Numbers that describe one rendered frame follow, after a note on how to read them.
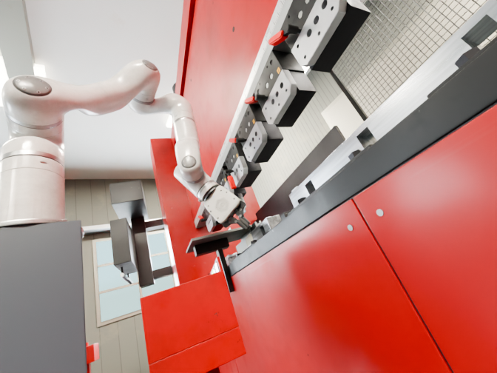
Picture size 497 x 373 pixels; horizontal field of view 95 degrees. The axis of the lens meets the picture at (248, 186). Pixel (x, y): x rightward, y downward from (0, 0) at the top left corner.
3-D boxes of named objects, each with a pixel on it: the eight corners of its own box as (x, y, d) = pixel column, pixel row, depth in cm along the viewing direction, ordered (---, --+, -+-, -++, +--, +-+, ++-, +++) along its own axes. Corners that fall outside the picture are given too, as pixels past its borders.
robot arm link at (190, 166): (190, 101, 84) (205, 168, 71) (197, 130, 99) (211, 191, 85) (165, 104, 83) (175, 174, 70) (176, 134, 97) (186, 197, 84)
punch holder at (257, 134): (248, 164, 88) (235, 132, 94) (267, 162, 92) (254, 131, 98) (263, 138, 76) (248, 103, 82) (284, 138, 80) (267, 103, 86)
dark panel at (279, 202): (273, 261, 190) (255, 214, 207) (275, 260, 191) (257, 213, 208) (382, 201, 99) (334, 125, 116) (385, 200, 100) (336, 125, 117)
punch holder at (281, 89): (270, 128, 72) (252, 92, 78) (291, 127, 76) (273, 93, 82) (293, 88, 60) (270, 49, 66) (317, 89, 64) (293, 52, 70)
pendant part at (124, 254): (124, 275, 204) (120, 237, 218) (139, 271, 209) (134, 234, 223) (113, 266, 167) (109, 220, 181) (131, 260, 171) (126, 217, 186)
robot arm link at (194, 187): (213, 175, 77) (216, 187, 86) (188, 152, 81) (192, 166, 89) (194, 190, 74) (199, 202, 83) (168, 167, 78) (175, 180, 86)
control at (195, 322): (166, 370, 53) (154, 289, 60) (231, 341, 58) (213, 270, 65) (152, 398, 36) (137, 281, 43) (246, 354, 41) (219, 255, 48)
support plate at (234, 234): (186, 253, 101) (186, 251, 102) (239, 239, 113) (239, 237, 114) (191, 241, 87) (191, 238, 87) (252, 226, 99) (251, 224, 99)
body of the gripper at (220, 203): (196, 203, 76) (220, 225, 73) (216, 179, 76) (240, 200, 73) (205, 206, 83) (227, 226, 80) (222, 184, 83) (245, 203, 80)
